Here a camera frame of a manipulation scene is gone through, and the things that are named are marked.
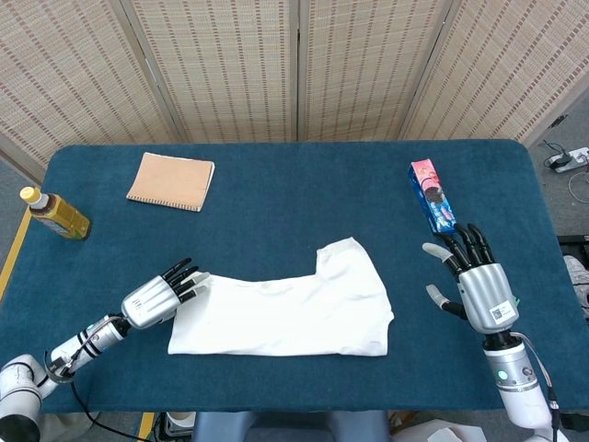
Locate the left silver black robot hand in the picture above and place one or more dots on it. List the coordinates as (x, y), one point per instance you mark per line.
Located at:
(147, 304)

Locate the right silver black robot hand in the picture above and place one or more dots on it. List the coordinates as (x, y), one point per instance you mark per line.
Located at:
(488, 294)

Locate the white T-shirt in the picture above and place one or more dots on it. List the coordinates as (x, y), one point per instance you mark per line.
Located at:
(276, 317)

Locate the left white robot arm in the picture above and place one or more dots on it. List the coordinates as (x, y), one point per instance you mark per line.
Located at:
(92, 340)

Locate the grey sneaker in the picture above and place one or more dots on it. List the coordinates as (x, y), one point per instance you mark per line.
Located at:
(577, 276)

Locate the black equipment base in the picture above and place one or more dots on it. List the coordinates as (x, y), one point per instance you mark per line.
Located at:
(573, 241)

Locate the blue cookie box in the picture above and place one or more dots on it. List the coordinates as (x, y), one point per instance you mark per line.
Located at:
(432, 198)

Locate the white tape roll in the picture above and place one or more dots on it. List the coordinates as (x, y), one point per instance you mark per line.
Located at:
(179, 421)

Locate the tea bottle with yellow cap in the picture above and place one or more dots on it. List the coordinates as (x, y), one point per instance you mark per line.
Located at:
(60, 216)

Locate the brown spiral notebook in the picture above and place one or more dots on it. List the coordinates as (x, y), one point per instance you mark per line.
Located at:
(170, 182)

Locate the white paper sheet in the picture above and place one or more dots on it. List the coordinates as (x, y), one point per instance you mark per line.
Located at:
(455, 435)

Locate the black power adapter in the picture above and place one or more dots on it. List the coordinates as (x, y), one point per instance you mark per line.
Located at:
(558, 161)

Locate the white power strip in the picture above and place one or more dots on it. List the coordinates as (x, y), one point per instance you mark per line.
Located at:
(580, 156)

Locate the blue table cover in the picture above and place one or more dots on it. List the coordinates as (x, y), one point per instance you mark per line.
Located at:
(276, 184)

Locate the beige woven folding screen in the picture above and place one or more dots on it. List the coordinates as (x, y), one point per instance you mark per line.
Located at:
(221, 69)

